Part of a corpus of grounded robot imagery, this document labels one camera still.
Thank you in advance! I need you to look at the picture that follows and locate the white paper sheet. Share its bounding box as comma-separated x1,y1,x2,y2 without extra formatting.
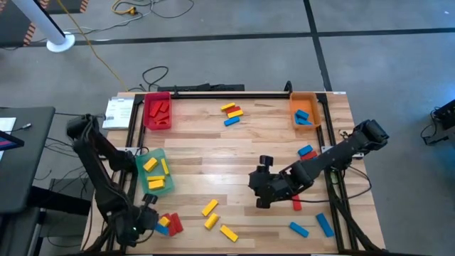
0,117,17,133

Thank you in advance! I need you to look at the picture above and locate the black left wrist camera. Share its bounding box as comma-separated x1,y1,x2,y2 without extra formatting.
141,193,159,206

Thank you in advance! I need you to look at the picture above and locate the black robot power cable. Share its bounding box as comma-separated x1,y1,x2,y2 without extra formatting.
301,163,373,204

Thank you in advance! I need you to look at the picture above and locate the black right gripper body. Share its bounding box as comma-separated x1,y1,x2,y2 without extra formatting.
248,165,296,200

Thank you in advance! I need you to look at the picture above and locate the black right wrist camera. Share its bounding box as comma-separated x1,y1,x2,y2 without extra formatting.
258,154,274,172

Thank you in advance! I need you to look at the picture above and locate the red plastic bin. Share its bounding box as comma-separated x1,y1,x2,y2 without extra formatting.
142,91,173,131

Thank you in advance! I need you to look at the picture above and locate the teal plastic bin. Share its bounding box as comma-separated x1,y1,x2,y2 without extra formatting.
135,147,176,198

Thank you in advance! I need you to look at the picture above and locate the black mat with orange stripes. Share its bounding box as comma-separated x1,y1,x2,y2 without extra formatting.
45,0,88,15
0,0,50,49

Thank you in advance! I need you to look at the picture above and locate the tablet with dark screen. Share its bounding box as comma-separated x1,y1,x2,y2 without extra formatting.
0,129,25,152

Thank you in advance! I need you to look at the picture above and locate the black desk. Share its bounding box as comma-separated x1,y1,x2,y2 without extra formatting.
0,105,56,214

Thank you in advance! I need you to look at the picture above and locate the orange plastic bin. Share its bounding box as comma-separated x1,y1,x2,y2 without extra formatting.
289,91,323,130

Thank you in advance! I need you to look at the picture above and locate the black looped floor cable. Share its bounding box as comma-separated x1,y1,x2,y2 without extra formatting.
127,65,170,92

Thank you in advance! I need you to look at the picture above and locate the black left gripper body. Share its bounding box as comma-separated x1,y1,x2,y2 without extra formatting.
136,205,160,234

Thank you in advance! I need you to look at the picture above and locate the black equipment box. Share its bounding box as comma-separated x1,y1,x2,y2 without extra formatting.
421,98,455,146

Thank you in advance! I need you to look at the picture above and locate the thin dark floor cable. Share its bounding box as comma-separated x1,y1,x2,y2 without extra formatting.
140,0,196,19

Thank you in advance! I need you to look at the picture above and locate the white paper booklet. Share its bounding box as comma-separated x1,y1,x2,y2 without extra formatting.
102,96,135,131

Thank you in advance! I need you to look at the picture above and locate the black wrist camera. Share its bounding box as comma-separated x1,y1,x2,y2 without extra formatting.
141,193,159,206
258,154,274,172

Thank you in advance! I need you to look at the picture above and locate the yellow floor cable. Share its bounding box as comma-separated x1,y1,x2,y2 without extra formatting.
55,0,129,92

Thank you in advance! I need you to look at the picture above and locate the coiled yellow cable with plug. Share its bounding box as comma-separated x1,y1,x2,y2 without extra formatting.
112,0,139,17

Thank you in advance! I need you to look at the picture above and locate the white pole with round base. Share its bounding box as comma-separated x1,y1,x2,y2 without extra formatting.
10,0,76,53

